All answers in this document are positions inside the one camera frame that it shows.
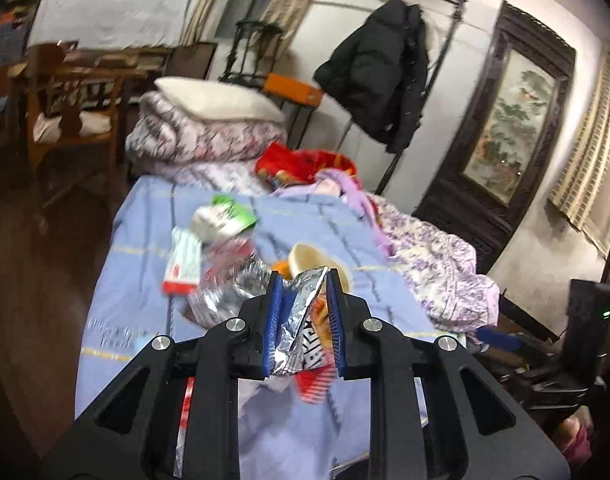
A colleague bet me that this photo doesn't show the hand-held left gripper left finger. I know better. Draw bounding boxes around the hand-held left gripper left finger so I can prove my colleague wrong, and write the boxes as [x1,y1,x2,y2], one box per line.
[42,270,286,480]

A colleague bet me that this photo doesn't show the orange flat box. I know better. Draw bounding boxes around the orange flat box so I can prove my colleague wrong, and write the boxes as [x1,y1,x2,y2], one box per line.
[262,72,325,107]

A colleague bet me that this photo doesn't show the window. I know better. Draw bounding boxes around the window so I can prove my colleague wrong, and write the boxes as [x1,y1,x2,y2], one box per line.
[215,0,296,41]

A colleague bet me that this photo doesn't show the green white packet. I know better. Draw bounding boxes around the green white packet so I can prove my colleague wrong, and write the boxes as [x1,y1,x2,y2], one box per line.
[192,194,261,238]

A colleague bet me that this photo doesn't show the black puffer jacket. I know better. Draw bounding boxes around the black puffer jacket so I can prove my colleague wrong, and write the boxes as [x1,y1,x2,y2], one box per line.
[312,0,431,155]

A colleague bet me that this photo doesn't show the cream cup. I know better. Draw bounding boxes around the cream cup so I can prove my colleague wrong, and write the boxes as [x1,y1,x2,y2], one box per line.
[287,241,353,293]

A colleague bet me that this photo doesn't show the red blanket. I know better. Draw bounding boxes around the red blanket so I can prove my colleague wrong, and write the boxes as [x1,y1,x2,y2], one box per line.
[255,142,358,188]

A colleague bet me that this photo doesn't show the beige patterned curtain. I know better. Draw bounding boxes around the beige patterned curtain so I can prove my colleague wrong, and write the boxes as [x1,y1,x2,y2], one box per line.
[262,0,331,46]
[180,0,236,46]

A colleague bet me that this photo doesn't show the black plant stand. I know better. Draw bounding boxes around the black plant stand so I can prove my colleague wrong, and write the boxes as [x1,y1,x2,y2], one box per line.
[220,19,286,91]

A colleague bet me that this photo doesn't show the blue checked bed sheet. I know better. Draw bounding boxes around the blue checked bed sheet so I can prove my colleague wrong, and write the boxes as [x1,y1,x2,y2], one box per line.
[75,175,436,480]

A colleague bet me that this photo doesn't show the red white plastic wrapper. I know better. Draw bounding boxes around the red white plastic wrapper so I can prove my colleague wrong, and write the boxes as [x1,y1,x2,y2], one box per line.
[175,377,196,478]

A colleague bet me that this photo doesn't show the white cloth cover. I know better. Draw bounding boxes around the white cloth cover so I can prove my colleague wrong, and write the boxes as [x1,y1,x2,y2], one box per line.
[28,0,221,48]

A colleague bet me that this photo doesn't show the white chair cushion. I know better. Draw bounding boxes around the white chair cushion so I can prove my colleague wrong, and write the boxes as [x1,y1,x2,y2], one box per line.
[32,110,111,143]

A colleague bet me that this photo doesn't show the crumpled pink plastic wrapper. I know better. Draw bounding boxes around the crumpled pink plastic wrapper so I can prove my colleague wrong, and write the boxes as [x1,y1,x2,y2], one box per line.
[202,237,258,281]

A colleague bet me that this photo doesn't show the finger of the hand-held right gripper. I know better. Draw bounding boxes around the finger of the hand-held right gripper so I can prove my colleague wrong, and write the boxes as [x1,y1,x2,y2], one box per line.
[477,326,568,363]

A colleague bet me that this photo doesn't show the purple floral duvet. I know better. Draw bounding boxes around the purple floral duvet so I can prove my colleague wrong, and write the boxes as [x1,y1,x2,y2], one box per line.
[370,195,500,333]

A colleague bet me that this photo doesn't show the lilac garment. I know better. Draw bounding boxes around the lilac garment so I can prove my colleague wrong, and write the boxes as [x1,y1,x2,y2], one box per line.
[270,170,391,261]

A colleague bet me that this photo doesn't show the folded floral quilt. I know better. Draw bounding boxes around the folded floral quilt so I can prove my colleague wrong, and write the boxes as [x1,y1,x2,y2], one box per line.
[125,92,288,196]

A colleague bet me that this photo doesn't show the beige checked curtain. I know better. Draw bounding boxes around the beige checked curtain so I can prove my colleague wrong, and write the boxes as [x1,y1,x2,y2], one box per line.
[547,45,610,256]

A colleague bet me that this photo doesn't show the person's right forearm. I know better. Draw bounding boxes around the person's right forearm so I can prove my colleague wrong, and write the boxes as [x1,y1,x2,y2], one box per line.
[555,407,598,468]

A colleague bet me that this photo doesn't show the silver snack wrapper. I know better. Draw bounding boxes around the silver snack wrapper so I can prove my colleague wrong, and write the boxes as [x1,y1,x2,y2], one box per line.
[267,266,338,406]

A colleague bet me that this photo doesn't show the white red carton box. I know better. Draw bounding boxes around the white red carton box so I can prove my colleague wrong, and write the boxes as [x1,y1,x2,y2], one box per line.
[161,226,202,296]

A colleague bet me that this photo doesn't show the brown framed board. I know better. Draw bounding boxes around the brown framed board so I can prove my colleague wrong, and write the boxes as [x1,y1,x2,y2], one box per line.
[165,42,218,81]

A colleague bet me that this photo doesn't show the dark framed painting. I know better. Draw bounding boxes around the dark framed painting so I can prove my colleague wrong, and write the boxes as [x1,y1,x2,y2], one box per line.
[415,0,578,273]

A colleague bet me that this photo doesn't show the white pillow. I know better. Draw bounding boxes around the white pillow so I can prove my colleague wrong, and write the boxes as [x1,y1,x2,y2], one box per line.
[154,76,286,123]

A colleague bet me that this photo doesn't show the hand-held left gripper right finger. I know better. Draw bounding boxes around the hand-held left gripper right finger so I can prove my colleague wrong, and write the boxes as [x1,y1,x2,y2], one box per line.
[326,267,570,480]

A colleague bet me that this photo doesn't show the wooden chair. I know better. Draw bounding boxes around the wooden chair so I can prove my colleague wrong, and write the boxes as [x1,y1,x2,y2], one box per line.
[25,40,131,211]

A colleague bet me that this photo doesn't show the crumpled silver foil bag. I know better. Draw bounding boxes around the crumpled silver foil bag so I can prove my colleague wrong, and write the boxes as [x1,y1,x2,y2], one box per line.
[187,255,273,326]

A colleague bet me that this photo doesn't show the black metal coat stand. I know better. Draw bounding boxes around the black metal coat stand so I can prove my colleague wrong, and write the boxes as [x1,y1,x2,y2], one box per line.
[285,0,473,196]

